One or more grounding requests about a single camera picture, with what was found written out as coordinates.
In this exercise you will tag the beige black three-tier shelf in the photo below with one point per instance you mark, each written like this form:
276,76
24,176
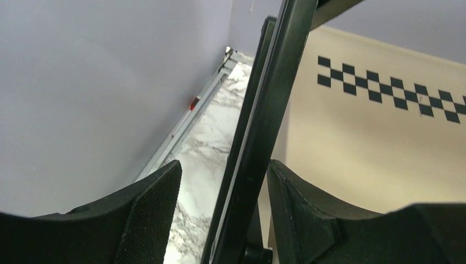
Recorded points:
362,99

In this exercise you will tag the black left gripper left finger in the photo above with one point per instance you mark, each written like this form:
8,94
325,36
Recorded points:
131,225

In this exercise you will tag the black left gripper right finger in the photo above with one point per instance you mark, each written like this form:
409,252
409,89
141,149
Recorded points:
313,226

